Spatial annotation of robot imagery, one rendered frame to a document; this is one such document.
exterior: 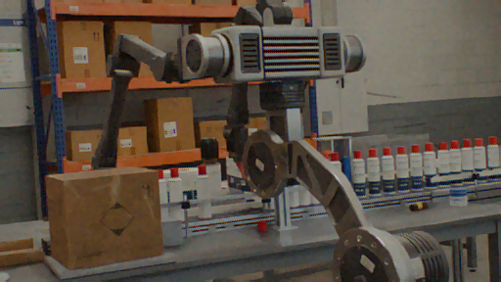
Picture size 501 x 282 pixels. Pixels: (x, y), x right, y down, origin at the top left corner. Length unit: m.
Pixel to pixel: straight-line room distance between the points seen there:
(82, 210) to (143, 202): 0.19
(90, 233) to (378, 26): 7.38
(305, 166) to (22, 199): 5.29
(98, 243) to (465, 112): 8.50
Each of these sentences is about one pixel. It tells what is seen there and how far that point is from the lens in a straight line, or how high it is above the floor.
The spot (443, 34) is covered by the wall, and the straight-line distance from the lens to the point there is 10.10.
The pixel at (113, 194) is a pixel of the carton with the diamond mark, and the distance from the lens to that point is 2.23.
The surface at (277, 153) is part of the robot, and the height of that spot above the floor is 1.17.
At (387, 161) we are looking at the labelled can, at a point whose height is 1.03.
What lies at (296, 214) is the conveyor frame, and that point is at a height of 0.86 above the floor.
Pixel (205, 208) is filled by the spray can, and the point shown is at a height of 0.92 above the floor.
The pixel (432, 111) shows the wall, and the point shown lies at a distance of 9.87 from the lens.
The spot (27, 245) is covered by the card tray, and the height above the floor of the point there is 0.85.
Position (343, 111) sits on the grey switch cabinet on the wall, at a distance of 8.32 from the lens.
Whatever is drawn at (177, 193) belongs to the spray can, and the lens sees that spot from 2.70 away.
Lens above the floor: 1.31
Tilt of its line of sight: 3 degrees down
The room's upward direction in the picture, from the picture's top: 4 degrees counter-clockwise
